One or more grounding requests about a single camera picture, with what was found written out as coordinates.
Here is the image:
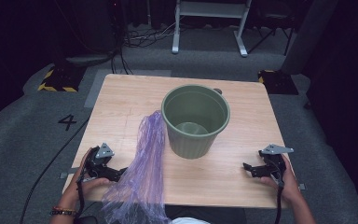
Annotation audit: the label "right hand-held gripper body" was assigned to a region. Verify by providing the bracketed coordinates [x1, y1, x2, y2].
[257, 143, 295, 185]

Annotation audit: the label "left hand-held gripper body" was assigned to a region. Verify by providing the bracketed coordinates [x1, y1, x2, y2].
[82, 142, 121, 183]

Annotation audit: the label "purple plastic bag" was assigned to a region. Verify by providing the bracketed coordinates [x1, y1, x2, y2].
[101, 110, 172, 224]

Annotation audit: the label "green plastic bin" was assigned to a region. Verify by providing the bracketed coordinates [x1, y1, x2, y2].
[160, 84, 231, 161]

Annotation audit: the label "person's right hand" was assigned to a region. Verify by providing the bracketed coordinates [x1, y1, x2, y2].
[258, 153, 303, 203]

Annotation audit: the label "person's left hand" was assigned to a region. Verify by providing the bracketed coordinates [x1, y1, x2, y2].
[61, 147, 113, 208]

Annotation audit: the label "grey tape strip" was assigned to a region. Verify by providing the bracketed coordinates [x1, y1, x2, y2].
[59, 167, 81, 180]

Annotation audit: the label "person's dark pants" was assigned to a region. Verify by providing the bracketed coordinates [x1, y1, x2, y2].
[164, 204, 247, 224]

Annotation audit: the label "person's white shirt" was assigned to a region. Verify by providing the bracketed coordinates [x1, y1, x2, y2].
[170, 217, 212, 224]

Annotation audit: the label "black tripod stand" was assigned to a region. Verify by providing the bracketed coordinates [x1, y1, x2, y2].
[246, 13, 296, 58]

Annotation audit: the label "right hand-held gripper black cable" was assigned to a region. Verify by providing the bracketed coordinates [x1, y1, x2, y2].
[267, 158, 285, 224]

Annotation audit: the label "hand-held gripper black cable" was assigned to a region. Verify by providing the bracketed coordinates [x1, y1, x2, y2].
[267, 158, 285, 224]
[76, 155, 96, 220]

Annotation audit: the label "left hand-held gripper black cable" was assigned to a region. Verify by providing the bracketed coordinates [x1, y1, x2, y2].
[76, 155, 96, 220]

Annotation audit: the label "long black floor cable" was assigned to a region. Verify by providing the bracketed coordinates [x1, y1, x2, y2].
[19, 117, 90, 224]

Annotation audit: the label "beaded bracelet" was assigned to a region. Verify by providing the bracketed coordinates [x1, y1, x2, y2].
[49, 205, 78, 217]

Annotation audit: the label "yellow black striped base plate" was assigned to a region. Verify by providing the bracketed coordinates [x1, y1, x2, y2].
[257, 69, 299, 95]
[36, 65, 87, 93]

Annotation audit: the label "grey slanted post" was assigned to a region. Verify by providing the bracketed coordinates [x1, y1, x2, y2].
[280, 0, 340, 76]

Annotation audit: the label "bundle of floor cables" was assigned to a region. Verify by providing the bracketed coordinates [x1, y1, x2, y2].
[110, 21, 186, 76]

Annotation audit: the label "white metal table frame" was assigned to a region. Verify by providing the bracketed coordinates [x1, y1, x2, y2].
[171, 0, 254, 58]

